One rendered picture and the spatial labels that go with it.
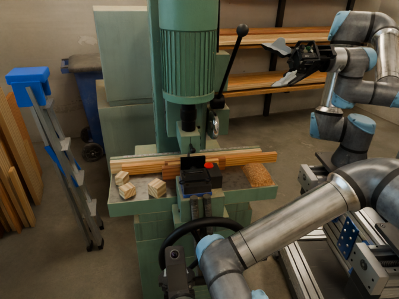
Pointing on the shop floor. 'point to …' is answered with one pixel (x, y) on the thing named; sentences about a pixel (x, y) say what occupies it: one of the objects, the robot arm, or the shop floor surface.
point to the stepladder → (56, 145)
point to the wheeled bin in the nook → (88, 100)
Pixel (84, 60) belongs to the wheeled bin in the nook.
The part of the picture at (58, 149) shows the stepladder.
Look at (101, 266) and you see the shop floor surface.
